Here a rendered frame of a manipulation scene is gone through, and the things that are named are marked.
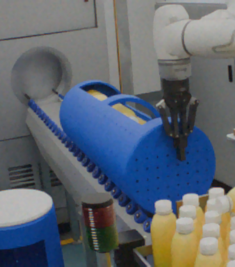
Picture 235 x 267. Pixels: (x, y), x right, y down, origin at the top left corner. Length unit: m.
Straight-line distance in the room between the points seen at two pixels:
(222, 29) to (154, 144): 0.42
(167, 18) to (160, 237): 0.58
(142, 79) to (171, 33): 5.86
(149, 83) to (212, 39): 6.01
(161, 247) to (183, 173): 0.34
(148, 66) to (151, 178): 5.76
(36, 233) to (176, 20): 0.71
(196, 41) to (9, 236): 0.73
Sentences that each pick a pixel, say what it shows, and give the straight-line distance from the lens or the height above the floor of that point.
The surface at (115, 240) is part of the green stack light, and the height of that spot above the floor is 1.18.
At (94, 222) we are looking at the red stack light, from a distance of 1.09.
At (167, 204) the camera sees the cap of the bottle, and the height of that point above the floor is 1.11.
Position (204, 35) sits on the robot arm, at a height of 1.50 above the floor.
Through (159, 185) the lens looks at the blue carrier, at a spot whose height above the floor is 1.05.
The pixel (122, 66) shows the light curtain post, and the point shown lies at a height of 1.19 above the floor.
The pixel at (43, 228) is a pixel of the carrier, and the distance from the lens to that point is 1.67.
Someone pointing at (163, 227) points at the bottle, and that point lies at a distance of 1.45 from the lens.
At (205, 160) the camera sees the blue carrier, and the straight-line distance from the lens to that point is 1.76.
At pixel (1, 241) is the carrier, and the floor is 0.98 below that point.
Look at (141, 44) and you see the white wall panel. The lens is 7.35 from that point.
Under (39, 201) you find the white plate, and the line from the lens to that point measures 1.74.
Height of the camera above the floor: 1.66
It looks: 18 degrees down
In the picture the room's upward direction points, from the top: 5 degrees counter-clockwise
